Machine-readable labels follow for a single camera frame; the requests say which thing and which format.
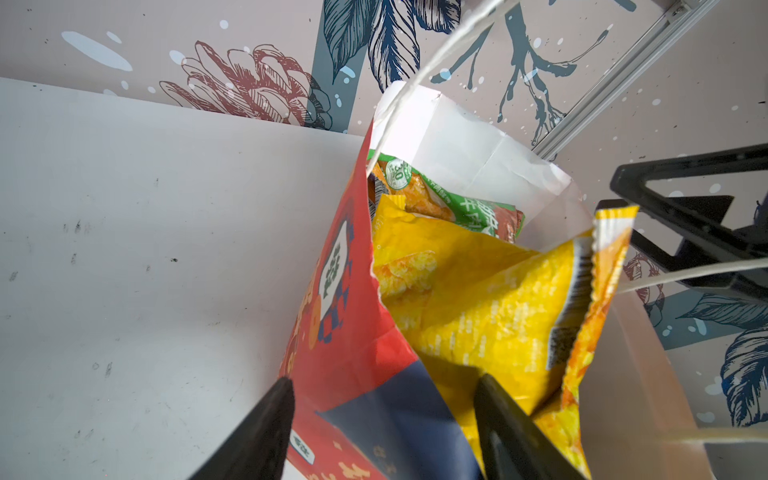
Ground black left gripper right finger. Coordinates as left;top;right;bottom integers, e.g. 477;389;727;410
473;374;584;480

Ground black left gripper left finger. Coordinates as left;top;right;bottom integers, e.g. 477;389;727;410
190;377;295;480

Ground red paper gift bag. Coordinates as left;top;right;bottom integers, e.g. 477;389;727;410
277;0;768;480

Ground yellow snack packet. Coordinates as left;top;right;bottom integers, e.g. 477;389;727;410
373;195;638;477

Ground green snack packet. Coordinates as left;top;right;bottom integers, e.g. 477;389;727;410
368;155;525;244

